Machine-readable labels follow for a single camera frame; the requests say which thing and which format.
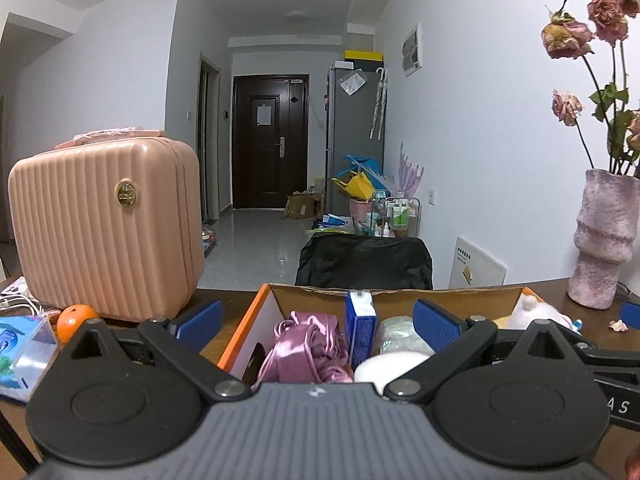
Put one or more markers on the white round lid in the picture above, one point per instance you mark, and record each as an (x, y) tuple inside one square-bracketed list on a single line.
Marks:
[(385, 367)]

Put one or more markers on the yellow bag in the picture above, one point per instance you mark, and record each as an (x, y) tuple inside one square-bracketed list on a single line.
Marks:
[(357, 186)]

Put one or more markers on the pink fuzzy vase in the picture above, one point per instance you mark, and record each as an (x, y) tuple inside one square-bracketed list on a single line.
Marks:
[(605, 240)]

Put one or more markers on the blue tissue box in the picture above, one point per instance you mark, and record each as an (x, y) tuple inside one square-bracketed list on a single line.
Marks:
[(360, 332)]

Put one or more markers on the orange fruit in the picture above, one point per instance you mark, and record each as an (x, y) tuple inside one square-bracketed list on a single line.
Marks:
[(75, 322)]

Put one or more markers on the yellow and black box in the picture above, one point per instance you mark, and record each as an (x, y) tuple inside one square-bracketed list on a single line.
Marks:
[(364, 57)]

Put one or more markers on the clear folded umbrella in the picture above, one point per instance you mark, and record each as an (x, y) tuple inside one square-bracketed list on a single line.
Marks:
[(378, 105)]

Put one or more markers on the bunch of dried pink roses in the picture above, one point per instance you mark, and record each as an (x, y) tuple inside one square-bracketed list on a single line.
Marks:
[(607, 5)]

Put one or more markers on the blue tissue packet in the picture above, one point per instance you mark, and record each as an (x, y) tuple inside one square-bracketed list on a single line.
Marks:
[(25, 355)]

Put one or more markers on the dark framed side door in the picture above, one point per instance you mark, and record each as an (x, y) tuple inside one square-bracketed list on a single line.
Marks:
[(209, 140)]

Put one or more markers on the clear plastic pouch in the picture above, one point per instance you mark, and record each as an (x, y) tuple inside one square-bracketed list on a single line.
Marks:
[(352, 83)]

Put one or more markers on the pink ribbed suitcase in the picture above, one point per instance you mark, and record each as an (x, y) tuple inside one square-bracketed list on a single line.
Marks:
[(100, 240)]

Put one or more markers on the orange-edged cardboard box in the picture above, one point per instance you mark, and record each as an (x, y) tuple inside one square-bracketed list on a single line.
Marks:
[(310, 297)]

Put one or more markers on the white flat board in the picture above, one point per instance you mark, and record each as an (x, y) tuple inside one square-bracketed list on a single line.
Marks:
[(477, 266)]

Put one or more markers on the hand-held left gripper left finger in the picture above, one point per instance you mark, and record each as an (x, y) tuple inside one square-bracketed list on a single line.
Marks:
[(200, 321)]

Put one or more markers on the white plush toy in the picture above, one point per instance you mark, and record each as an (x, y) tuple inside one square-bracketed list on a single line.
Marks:
[(530, 312)]

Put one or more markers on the fallen pink petal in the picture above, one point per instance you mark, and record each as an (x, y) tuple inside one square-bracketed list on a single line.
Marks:
[(619, 325)]

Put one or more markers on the pink satin cloth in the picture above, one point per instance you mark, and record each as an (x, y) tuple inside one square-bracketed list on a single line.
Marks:
[(300, 345)]

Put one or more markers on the person's right hand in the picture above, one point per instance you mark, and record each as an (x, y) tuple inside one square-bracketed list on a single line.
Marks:
[(635, 465)]

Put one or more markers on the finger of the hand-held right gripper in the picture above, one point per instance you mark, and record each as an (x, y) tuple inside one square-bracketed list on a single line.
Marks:
[(631, 316), (615, 365)]

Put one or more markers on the brown carton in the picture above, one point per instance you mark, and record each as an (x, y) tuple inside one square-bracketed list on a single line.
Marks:
[(300, 206)]

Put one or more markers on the clear crinkled plastic bag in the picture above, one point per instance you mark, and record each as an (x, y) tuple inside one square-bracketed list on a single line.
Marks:
[(400, 335)]

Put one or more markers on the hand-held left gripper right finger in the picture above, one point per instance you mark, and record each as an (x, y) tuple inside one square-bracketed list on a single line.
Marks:
[(435, 323)]

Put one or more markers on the dark wooden entrance door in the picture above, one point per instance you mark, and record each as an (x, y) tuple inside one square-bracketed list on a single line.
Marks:
[(250, 160)]

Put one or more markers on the black cloth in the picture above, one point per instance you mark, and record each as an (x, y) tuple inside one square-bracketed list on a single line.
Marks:
[(365, 262)]

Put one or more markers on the pink bucket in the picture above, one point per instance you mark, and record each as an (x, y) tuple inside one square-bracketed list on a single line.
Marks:
[(360, 210)]

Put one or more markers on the grey refrigerator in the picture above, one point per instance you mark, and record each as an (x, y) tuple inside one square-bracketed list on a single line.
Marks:
[(352, 135)]

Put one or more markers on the blue flat package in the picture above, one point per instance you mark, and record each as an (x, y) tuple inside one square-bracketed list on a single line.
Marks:
[(332, 222)]

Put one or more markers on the metal cart with bottles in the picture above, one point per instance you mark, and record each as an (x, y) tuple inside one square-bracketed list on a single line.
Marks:
[(400, 215)]

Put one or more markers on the purple feather wings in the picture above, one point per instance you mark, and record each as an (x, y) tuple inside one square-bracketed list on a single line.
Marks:
[(410, 175)]

